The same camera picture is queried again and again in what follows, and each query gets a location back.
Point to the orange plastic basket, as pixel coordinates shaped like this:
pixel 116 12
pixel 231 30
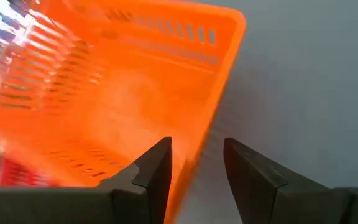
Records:
pixel 120 93

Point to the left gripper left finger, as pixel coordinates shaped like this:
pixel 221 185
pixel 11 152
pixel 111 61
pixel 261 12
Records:
pixel 154 186

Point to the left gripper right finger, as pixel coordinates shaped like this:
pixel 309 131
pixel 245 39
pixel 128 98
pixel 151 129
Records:
pixel 253 193

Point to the pink plastic basket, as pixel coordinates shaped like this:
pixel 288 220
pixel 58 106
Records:
pixel 20 174

